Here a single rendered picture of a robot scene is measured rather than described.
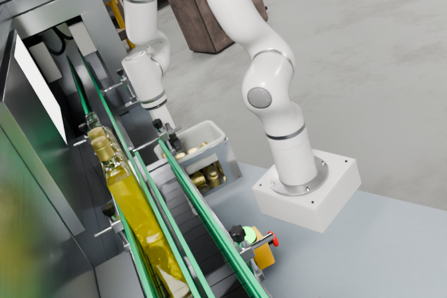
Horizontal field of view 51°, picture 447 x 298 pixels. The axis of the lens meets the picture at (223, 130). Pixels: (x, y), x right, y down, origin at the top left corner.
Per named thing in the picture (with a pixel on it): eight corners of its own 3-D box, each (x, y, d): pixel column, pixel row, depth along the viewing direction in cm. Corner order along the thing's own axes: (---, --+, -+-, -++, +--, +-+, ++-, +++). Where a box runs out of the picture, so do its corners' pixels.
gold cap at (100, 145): (117, 154, 99) (108, 137, 97) (102, 163, 98) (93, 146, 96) (110, 149, 102) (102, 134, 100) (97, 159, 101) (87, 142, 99)
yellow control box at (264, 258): (238, 261, 112) (229, 239, 109) (265, 245, 114) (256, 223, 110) (250, 279, 106) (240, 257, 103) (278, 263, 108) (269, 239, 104)
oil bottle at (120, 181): (138, 235, 113) (98, 165, 103) (159, 224, 114) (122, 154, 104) (142, 248, 108) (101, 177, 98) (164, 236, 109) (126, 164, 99)
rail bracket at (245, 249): (247, 277, 90) (225, 227, 84) (279, 258, 92) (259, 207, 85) (256, 290, 87) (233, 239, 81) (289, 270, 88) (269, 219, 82)
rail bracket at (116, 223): (108, 255, 111) (82, 213, 105) (135, 241, 112) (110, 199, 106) (111, 265, 107) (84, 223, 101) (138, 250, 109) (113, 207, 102)
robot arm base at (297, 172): (284, 153, 156) (271, 108, 146) (338, 159, 145) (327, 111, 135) (258, 191, 144) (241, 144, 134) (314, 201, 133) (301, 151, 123)
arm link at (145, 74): (149, 87, 148) (134, 102, 142) (132, 50, 142) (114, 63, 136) (170, 84, 144) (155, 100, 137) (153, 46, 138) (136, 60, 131)
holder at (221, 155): (157, 191, 166) (139, 157, 159) (224, 156, 171) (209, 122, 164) (169, 216, 151) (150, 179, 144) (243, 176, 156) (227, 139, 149)
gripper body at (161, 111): (139, 100, 147) (153, 130, 152) (147, 110, 138) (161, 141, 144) (160, 90, 149) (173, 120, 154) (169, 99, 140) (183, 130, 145)
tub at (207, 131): (161, 167, 163) (151, 147, 159) (217, 138, 167) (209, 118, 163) (175, 189, 148) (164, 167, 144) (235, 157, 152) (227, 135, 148)
